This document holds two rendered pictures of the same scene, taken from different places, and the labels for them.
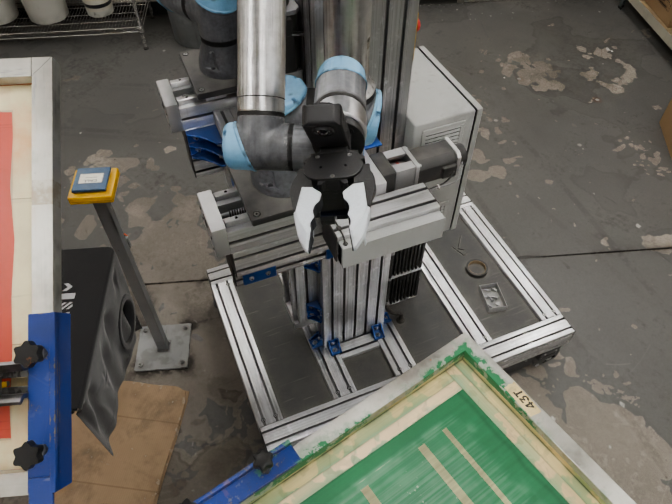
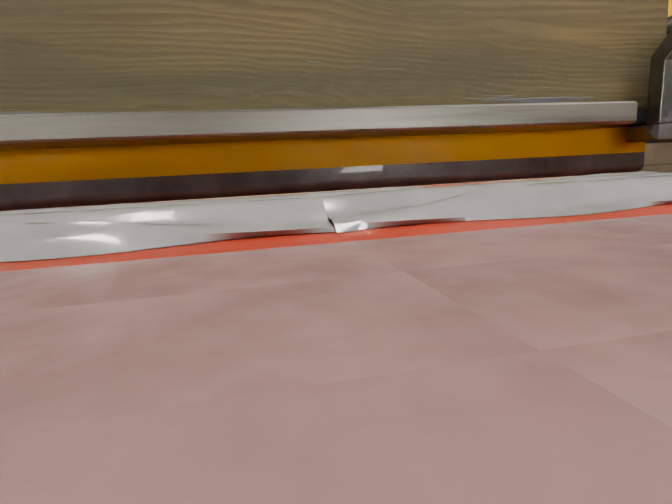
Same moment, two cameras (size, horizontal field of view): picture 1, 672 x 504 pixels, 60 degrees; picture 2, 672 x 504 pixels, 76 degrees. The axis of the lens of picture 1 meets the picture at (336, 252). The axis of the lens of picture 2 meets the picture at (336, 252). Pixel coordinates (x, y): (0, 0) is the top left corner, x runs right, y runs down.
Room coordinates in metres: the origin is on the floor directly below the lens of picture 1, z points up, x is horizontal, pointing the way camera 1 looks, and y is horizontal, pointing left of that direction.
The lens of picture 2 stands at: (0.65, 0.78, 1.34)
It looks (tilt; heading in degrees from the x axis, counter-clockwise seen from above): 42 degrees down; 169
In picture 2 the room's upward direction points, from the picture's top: 6 degrees clockwise
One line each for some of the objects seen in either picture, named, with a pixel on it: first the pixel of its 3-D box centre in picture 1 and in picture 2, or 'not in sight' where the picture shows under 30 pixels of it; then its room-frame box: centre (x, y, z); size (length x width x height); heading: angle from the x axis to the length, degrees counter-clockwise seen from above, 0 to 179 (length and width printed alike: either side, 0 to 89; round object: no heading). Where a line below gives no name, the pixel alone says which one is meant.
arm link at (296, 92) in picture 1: (282, 114); not in sight; (0.99, 0.11, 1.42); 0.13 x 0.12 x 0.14; 88
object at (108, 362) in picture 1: (101, 356); not in sight; (0.80, 0.63, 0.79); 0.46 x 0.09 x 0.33; 5
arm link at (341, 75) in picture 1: (340, 96); not in sight; (0.72, -0.01, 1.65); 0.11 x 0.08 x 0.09; 178
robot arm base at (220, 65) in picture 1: (224, 48); not in sight; (1.45, 0.30, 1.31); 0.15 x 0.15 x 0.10
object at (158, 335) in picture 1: (134, 278); not in sight; (1.30, 0.74, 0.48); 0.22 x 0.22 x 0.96; 5
